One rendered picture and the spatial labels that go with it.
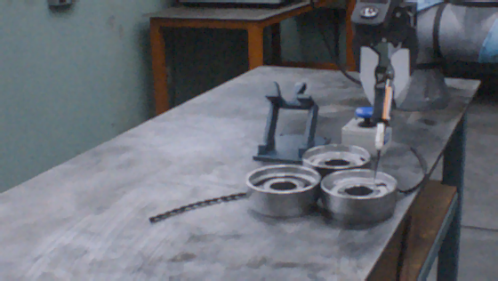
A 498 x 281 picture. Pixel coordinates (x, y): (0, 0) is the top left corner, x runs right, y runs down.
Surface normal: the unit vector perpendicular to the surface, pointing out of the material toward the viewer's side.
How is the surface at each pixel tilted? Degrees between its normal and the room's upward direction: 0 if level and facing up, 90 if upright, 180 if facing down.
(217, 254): 0
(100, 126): 90
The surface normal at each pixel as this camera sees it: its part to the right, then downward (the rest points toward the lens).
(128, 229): -0.02, -0.96
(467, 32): -0.52, 0.22
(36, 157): 0.93, 0.07
